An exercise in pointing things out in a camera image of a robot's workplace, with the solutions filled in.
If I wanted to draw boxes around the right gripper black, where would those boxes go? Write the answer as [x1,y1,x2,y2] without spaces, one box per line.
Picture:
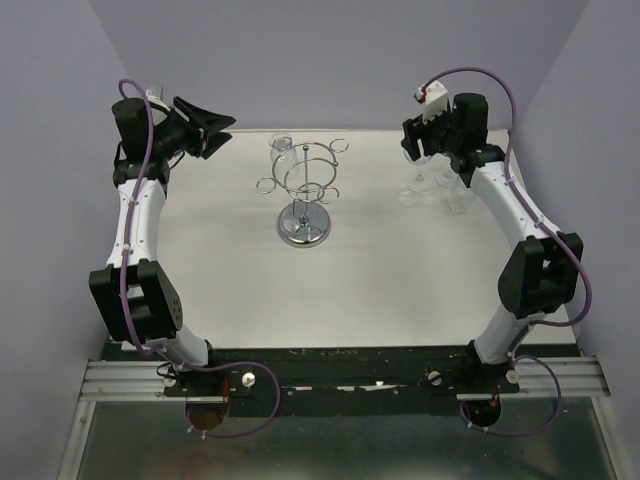
[400,100,460,161]

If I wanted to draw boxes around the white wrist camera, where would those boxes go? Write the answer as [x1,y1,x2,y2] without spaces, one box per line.
[414,81,449,124]
[145,85,170,112]

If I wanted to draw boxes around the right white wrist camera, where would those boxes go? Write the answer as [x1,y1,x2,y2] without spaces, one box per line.
[414,81,449,124]

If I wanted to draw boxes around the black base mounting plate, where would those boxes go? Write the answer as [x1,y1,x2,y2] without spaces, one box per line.
[164,346,519,418]

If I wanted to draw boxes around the aluminium rail frame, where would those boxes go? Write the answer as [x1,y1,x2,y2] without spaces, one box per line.
[54,130,621,480]

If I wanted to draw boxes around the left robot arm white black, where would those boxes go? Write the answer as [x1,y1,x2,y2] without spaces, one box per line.
[89,97,236,395]

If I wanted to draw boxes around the chrome wine glass rack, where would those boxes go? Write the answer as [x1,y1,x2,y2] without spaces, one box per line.
[255,138,349,248]

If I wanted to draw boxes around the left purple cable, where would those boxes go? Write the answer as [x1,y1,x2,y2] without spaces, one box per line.
[117,78,282,439]

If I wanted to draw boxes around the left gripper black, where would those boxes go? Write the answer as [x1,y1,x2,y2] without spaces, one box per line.
[151,95,234,159]

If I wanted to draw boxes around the removed wine glass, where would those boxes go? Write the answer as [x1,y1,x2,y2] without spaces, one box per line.
[447,179,476,214]
[435,160,459,189]

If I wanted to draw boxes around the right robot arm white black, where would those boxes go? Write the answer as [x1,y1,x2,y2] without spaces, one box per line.
[401,82,584,392]

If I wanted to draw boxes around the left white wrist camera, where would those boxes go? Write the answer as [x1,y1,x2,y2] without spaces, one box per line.
[145,85,170,112]

